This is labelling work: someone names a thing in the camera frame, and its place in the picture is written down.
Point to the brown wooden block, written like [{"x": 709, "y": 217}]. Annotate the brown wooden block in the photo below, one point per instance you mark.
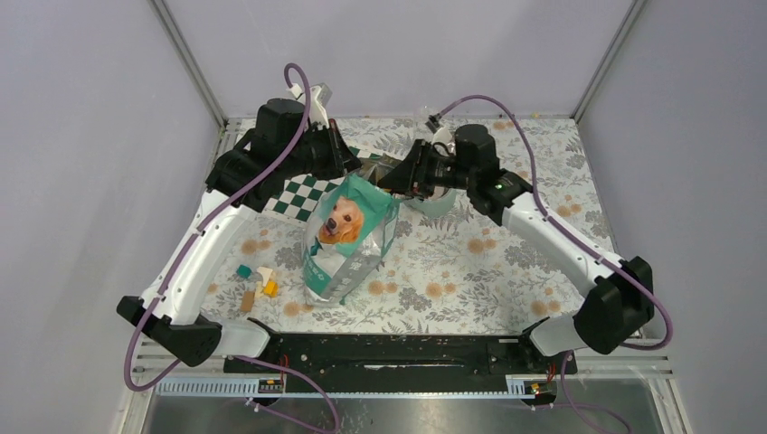
[{"x": 247, "y": 301}]

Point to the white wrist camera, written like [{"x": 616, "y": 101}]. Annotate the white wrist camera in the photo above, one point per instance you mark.
[
  {"x": 318, "y": 96},
  {"x": 444, "y": 136}
]

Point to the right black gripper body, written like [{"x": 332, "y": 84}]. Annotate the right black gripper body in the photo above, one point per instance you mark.
[{"x": 433, "y": 170}]

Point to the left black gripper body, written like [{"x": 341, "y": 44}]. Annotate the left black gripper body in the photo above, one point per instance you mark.
[{"x": 319, "y": 152}]

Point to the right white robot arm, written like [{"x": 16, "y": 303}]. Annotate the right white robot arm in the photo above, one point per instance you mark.
[{"x": 615, "y": 291}]

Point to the yellow toy block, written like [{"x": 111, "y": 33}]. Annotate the yellow toy block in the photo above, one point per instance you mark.
[{"x": 270, "y": 289}]

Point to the floral tablecloth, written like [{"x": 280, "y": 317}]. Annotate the floral tablecloth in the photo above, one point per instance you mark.
[{"x": 456, "y": 274}]

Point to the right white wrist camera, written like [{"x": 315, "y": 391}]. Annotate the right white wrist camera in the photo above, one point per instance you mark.
[{"x": 444, "y": 136}]

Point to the teal cube block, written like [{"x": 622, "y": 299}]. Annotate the teal cube block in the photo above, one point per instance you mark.
[{"x": 244, "y": 271}]

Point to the green white chessboard mat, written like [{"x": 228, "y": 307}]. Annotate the green white chessboard mat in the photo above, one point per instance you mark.
[{"x": 303, "y": 193}]

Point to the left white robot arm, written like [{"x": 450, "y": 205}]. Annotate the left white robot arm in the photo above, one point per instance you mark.
[{"x": 291, "y": 137}]

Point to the teal double pet feeder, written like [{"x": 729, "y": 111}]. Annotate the teal double pet feeder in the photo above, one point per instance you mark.
[{"x": 435, "y": 206}]

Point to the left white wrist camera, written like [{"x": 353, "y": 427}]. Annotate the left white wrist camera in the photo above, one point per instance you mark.
[{"x": 318, "y": 96}]

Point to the green pet food bag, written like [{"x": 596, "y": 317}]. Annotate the green pet food bag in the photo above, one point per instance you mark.
[{"x": 348, "y": 234}]

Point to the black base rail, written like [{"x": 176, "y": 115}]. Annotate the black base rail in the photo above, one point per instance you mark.
[{"x": 382, "y": 363}]

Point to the white toy piece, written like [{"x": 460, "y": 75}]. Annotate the white toy piece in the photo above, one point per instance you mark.
[{"x": 264, "y": 275}]

